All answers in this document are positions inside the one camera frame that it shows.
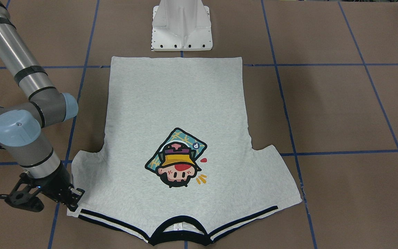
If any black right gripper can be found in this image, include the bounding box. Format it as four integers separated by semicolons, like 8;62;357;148
34;163;85;212

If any grey cartoon print t-shirt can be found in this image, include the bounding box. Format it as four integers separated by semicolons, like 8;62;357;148
67;57;302;246

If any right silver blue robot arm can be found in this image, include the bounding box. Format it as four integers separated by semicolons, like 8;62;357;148
0;1;84;212

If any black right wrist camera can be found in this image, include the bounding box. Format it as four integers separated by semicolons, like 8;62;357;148
4;172;44;212

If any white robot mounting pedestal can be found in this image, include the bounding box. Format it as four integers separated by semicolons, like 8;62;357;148
151;0;213;52

